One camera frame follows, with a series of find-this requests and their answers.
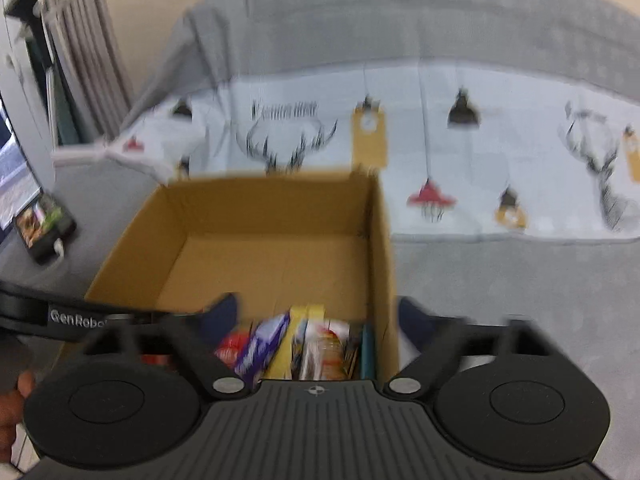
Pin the person's left hand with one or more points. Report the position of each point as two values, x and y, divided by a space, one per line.
12 410

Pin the yellow sausage packet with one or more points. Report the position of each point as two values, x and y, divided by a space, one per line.
325 355

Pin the grey white deer print bedspread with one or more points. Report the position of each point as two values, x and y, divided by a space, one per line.
500 285

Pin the dark hanging cloth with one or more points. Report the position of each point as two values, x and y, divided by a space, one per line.
20 5

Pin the cardboard box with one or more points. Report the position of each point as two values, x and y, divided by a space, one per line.
260 250

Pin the red printed snack packet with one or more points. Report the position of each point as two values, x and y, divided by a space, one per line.
232 350

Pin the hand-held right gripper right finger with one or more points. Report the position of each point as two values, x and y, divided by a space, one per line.
412 320

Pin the plain red snack packet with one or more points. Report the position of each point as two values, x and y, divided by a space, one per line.
155 359

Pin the yellow snack packet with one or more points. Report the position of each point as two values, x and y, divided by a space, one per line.
295 330

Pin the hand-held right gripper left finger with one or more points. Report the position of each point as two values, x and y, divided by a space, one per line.
222 317

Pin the black smartphone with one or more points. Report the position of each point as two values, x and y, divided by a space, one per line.
42 225

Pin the glass window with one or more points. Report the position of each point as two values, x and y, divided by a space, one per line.
10 175

